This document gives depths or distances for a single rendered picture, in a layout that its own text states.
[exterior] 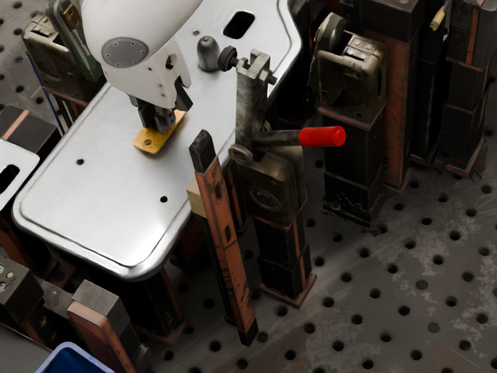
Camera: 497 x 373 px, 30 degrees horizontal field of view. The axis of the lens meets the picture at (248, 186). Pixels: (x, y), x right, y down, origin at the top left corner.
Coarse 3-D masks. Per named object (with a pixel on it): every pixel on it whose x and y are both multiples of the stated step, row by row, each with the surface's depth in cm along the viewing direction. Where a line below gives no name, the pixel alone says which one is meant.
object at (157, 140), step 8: (176, 112) 121; (184, 112) 121; (152, 120) 120; (176, 120) 120; (144, 128) 120; (152, 128) 120; (136, 136) 120; (144, 136) 119; (152, 136) 119; (160, 136) 119; (168, 136) 119; (136, 144) 119; (144, 144) 119; (152, 144) 119; (160, 144) 118; (152, 152) 118
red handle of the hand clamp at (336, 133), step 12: (264, 132) 109; (276, 132) 107; (288, 132) 106; (300, 132) 103; (312, 132) 102; (324, 132) 101; (336, 132) 100; (264, 144) 109; (276, 144) 107; (288, 144) 106; (300, 144) 104; (312, 144) 103; (324, 144) 101; (336, 144) 100
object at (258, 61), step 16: (224, 48) 99; (224, 64) 99; (240, 64) 99; (256, 64) 98; (240, 80) 98; (256, 80) 98; (272, 80) 98; (240, 96) 101; (256, 96) 101; (240, 112) 104; (256, 112) 104; (240, 128) 106; (256, 128) 107; (240, 144) 110
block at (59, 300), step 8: (40, 280) 111; (48, 288) 110; (56, 288) 110; (48, 296) 110; (56, 296) 110; (64, 296) 109; (48, 304) 109; (56, 304) 109; (64, 304) 109; (48, 312) 110; (56, 312) 108; (64, 312) 108; (56, 320) 111; (64, 320) 109; (64, 328) 112; (72, 328) 110; (72, 336) 115; (80, 336) 112; (80, 344) 116; (88, 352) 118
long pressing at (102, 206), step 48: (240, 0) 132; (288, 0) 131; (192, 48) 128; (240, 48) 128; (288, 48) 127; (96, 96) 126; (192, 96) 124; (96, 144) 121; (48, 192) 118; (96, 192) 117; (144, 192) 116; (48, 240) 114; (96, 240) 113; (144, 240) 112
